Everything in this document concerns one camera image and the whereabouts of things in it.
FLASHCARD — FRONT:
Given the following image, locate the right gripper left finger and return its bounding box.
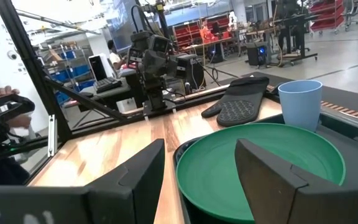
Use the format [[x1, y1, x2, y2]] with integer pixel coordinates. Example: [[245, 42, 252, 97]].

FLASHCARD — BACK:
[[85, 139, 167, 224]]

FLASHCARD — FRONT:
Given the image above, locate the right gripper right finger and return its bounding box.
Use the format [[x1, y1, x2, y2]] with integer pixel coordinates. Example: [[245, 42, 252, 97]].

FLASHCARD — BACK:
[[234, 138, 346, 224]]

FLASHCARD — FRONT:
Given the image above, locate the green round plate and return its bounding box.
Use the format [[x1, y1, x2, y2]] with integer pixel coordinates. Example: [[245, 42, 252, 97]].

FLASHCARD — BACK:
[[175, 123, 347, 224]]

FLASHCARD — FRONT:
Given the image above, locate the light blue plastic cup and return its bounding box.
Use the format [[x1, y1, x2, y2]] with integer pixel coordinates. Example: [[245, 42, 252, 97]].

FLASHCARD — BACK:
[[277, 80, 324, 133]]

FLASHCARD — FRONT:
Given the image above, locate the red bin shelf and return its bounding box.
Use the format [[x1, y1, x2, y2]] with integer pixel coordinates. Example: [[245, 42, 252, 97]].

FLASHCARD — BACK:
[[308, 0, 345, 32], [172, 14, 233, 48]]

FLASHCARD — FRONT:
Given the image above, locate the black oven mitt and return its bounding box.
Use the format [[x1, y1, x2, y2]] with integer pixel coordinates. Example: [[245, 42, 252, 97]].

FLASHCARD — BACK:
[[201, 76, 270, 128]]

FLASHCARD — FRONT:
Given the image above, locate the person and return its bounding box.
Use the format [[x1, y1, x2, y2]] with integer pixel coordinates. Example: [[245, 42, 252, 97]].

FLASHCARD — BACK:
[[106, 39, 127, 72]]

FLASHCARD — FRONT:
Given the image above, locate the black computer tower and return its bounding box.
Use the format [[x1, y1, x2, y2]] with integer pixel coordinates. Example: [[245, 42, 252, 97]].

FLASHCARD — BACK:
[[246, 41, 270, 67]]

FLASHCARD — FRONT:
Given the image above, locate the black keyboard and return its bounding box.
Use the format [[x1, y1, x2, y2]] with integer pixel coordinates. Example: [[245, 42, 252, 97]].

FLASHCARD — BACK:
[[93, 77, 123, 94]]

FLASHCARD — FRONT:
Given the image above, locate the white framed monitor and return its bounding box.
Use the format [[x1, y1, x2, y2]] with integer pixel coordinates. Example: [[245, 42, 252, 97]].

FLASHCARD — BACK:
[[88, 53, 115, 83]]

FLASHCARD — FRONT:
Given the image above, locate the black standing desk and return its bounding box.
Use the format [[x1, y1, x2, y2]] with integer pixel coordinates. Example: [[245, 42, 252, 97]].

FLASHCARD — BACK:
[[271, 0, 319, 68]]

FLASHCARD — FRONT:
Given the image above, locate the blue bin shelf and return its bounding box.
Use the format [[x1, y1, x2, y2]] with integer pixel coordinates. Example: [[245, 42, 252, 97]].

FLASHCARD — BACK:
[[41, 45, 96, 105]]

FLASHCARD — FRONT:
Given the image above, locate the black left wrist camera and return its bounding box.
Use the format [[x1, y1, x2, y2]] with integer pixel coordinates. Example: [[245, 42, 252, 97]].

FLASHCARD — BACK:
[[149, 34, 171, 54]]

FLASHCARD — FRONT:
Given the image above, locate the black teleoperation handle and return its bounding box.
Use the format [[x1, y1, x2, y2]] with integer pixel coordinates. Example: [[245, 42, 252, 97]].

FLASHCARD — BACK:
[[0, 94, 37, 151]]

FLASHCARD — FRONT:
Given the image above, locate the black aluminium table frame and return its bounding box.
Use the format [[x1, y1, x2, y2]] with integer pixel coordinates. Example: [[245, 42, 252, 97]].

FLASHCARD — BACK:
[[0, 0, 230, 158]]

